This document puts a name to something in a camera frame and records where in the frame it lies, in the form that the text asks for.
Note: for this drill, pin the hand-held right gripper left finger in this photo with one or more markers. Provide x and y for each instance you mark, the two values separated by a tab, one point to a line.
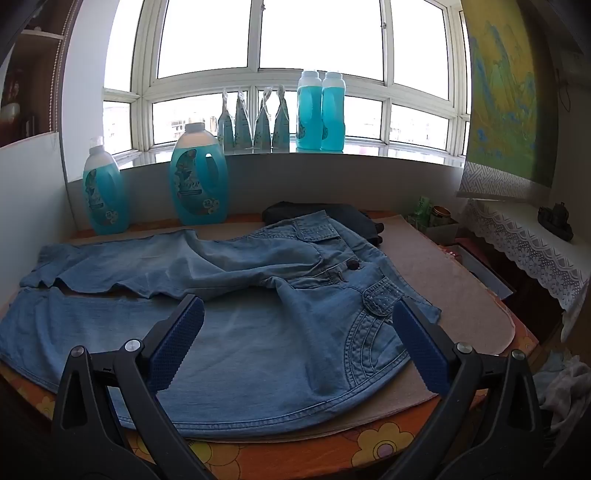
180	344

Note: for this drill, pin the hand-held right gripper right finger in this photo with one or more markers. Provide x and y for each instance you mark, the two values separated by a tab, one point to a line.
420	350

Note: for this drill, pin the light blue denim pants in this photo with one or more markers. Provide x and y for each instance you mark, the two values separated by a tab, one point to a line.
258	350

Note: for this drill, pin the dark folded pants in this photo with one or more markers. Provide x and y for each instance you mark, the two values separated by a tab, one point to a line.
355	217

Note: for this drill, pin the beige mat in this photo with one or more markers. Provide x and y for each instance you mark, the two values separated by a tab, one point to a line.
438	277

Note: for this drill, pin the white open box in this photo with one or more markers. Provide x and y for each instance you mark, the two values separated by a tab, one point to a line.
480	270

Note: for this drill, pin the small cardboard box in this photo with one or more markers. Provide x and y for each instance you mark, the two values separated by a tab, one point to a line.
443	233

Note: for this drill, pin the glass jar with gold lid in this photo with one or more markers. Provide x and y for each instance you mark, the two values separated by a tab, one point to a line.
439	217

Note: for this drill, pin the pile of light clothes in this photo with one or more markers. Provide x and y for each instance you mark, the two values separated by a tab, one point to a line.
563	383

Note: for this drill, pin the large blue detergent jug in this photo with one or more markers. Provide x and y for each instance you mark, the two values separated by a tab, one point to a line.
196	184

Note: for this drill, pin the white lace table cover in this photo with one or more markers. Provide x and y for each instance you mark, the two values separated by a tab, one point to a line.
531	233

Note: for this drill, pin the small blue detergent jug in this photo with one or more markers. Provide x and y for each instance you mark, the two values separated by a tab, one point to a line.
105	194

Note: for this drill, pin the dark figurine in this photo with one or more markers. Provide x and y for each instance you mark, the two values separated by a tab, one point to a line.
556	221

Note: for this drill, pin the tall blue detergent bottle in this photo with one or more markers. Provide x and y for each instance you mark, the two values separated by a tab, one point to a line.
308	115
333	115

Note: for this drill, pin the wooden shelf cabinet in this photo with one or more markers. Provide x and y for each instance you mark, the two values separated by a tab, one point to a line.
27	83

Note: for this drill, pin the yellow landscape wall scroll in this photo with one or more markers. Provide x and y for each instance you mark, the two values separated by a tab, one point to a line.
503	92

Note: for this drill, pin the white window frame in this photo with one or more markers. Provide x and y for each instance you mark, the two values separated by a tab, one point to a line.
256	78

